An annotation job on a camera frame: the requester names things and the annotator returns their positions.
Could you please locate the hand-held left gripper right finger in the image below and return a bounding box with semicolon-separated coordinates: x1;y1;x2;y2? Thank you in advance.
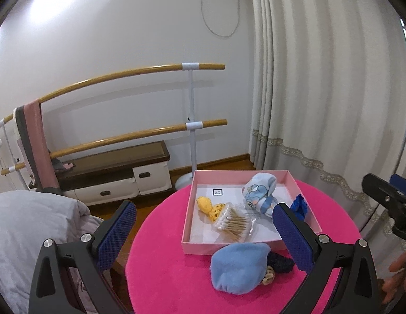
272;202;379;314

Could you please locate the beige curtain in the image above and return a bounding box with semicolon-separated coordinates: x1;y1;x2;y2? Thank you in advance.
247;0;406;238

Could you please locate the pink cardboard box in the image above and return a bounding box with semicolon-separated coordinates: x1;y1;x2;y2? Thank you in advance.
181;169;322;256

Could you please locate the dark blue fabric piece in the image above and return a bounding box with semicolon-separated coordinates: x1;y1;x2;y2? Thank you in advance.
289;194;309;220

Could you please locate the white paper sheet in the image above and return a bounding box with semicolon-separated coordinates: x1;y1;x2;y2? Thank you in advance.
189;183;297;246

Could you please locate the white power cable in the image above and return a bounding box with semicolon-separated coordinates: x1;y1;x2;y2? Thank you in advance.
200;0;240;37

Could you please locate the blue cartoon print cloth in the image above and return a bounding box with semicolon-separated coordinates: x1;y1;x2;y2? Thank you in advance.
242;173;277;217

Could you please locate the person's right hand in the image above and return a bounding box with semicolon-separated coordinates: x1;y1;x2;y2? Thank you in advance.
381;251;406;305

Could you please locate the grey bed blanket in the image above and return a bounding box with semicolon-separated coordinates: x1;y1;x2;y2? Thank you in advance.
0;190;106;314

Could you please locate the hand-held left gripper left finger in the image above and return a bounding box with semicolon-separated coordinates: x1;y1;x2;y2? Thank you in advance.
28;200;138;314

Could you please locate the yellow knitted ball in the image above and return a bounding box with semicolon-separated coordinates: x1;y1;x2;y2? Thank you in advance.
196;196;214;215

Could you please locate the navy scrunchie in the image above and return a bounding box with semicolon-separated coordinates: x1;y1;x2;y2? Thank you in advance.
266;253;295;274

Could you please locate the bag of cotton swabs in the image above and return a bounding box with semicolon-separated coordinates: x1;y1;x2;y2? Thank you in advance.
211;203;256;240

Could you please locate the light blue fleece hat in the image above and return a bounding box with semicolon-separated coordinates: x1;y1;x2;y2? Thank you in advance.
210;243;272;294

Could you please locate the white barre stand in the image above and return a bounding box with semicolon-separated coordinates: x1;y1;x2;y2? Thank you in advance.
175;62;204;190

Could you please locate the short wooden barre rail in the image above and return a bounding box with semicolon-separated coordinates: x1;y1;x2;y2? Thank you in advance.
0;119;228;176

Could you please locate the beige scrunchie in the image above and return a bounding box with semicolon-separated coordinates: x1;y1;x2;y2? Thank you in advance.
261;265;276;285

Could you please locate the pink towel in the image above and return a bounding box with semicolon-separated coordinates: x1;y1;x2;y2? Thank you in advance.
23;99;59;190

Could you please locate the long wooden barre rail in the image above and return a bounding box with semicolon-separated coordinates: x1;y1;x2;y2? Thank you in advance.
0;62;226;132

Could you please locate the grey towel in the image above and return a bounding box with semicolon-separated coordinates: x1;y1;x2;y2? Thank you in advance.
13;105;62;197

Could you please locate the small grey pink cloth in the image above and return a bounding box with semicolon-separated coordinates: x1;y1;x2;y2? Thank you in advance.
52;158;74;172

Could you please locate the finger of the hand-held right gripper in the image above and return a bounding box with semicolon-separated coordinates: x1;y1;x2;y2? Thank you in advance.
389;173;406;199
361;173;406;240

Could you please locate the low white drawer cabinet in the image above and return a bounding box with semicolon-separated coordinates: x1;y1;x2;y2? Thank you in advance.
53;140;173;207

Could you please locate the yellow lattice knit piece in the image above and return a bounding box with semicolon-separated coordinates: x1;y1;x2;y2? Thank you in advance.
211;203;228;223

